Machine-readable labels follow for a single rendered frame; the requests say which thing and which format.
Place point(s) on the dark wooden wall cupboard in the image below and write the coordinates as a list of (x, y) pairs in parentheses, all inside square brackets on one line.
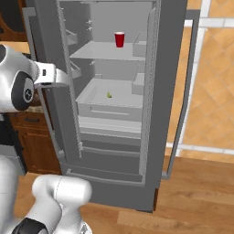
[(12, 15)]

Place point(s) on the brown wooden drawer front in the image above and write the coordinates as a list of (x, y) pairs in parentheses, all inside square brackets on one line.
[(21, 120)]

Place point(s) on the grey fridge body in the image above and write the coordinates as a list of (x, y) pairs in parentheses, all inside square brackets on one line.
[(122, 189)]

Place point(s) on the green lemon wedge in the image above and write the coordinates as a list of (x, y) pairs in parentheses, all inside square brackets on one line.
[(109, 95)]

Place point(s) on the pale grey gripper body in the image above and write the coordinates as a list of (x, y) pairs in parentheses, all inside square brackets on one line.
[(63, 79)]

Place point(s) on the grey fridge shelf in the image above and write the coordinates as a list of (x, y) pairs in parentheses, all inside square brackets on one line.
[(103, 50)]

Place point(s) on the red plastic cup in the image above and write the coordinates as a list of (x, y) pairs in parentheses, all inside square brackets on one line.
[(119, 39)]

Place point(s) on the brown wooden cupboard door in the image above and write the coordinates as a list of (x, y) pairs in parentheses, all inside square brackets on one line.
[(38, 149)]

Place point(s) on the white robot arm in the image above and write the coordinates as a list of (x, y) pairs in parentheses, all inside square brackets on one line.
[(12, 76)]

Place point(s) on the black and grey dishwasher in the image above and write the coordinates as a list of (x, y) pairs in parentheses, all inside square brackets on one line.
[(12, 158)]

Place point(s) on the grey fridge crisper drawer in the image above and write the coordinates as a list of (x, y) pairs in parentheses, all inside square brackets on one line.
[(109, 112)]

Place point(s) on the grey fridge door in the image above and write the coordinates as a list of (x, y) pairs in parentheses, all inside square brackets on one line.
[(51, 36), (167, 76)]

